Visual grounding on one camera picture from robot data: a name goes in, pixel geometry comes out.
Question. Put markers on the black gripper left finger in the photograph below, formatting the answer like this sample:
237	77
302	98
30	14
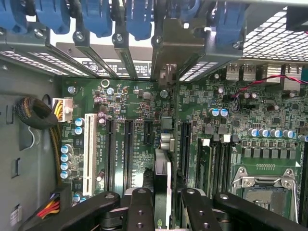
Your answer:
140	211

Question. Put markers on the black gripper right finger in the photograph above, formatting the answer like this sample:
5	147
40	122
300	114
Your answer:
197	211

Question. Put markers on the black RAM slot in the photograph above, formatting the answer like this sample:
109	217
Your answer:
217	163

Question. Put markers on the black long expansion slot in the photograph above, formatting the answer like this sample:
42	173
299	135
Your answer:
129	154
110	154

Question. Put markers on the CPU socket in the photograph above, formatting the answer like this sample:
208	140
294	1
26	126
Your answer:
264	199

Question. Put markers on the white PCI expansion slot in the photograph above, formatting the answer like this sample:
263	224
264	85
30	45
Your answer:
90	154

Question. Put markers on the black short expansion slot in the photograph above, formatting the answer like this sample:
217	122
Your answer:
148	132

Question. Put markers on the green motherboard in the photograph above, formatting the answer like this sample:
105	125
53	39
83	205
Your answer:
134	106

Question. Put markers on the white power connector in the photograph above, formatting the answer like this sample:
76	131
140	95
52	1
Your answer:
66	108

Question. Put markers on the black open PC case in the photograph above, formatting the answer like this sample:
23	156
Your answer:
24	144

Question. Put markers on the metal USB port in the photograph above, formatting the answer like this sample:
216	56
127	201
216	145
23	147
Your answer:
249	72
232	72

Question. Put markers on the metal slot cover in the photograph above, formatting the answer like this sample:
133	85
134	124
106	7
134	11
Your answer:
96	60
126	60

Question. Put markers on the blue slot retention clip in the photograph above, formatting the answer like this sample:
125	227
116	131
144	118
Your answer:
9	14
96	19
190	9
53	16
139	21
228	21

